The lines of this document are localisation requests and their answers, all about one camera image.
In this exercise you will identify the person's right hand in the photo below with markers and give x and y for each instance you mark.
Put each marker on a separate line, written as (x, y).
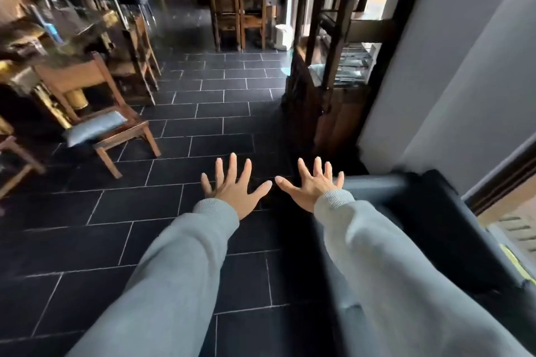
(310, 193)

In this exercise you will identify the person's left hand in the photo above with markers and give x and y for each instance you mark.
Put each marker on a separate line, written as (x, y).
(234, 197)

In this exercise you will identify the person's right middle finger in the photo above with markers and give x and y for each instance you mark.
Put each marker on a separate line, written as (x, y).
(318, 167)

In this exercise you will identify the person's right thumb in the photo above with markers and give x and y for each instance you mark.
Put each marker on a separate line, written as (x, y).
(287, 186)

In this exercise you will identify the person's right little finger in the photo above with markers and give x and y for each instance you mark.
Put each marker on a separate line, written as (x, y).
(340, 180)

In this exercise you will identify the person's left thumb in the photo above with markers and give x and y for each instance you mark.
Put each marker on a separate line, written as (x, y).
(260, 190)

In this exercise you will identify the person's left little finger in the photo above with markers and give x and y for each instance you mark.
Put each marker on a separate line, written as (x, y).
(206, 185)

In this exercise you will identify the person's left middle finger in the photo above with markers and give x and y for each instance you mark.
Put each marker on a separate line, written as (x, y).
(232, 169)

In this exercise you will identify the person's right forearm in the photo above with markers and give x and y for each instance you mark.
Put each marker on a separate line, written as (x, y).
(393, 281)

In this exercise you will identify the person's left forearm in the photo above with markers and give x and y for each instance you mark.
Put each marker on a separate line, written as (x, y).
(176, 281)

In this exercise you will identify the dark wooden display cabinet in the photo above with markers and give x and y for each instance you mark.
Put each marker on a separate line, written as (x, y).
(331, 76)

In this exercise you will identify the black sofa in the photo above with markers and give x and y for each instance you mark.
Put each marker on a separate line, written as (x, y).
(444, 235)

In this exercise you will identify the light blue seat cushion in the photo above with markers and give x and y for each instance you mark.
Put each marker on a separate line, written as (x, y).
(94, 126)

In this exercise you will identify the white waste bin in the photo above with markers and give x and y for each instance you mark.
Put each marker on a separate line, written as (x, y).
(282, 36)

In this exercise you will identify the wooden chair with blue cushion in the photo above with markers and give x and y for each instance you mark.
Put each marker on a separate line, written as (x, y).
(96, 97)

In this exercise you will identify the wooden ladder shelf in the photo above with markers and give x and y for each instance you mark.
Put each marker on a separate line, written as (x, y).
(142, 47)

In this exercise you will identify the wooden dining chair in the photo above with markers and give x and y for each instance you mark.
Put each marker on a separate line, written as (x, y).
(225, 18)
(253, 13)

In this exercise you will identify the wooden stool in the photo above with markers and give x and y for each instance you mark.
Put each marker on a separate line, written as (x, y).
(14, 160)

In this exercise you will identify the cluttered wooden bookshelf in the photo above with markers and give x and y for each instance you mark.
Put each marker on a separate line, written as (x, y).
(37, 5)

